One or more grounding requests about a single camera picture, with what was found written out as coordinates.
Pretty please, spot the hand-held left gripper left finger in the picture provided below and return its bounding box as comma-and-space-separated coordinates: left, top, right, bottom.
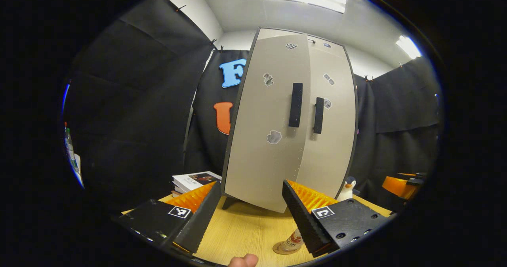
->
113, 181, 222, 256

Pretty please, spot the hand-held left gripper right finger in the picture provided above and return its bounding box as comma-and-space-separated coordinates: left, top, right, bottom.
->
282, 179, 393, 258

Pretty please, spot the clear plastic bottle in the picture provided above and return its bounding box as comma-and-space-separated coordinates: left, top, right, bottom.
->
279, 227, 305, 253

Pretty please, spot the white cabinet door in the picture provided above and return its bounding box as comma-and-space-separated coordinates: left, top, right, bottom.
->
223, 29, 312, 214
297, 47, 357, 199

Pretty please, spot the white cabinet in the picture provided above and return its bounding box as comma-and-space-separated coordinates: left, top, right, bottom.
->
221, 27, 359, 214

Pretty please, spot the white picture cover book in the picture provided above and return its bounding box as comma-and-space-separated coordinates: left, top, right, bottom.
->
173, 171, 222, 193

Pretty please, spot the penguin plush toy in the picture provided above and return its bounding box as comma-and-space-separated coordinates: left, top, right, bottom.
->
337, 177, 357, 202

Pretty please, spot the black backdrop cloth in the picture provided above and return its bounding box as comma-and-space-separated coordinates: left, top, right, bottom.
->
61, 0, 442, 216

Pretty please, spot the small ceiling light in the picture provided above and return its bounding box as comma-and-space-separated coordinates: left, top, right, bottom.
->
396, 35, 421, 60

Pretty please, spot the black door handle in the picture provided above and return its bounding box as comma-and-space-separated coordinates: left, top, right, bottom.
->
313, 97, 324, 134
288, 83, 303, 128

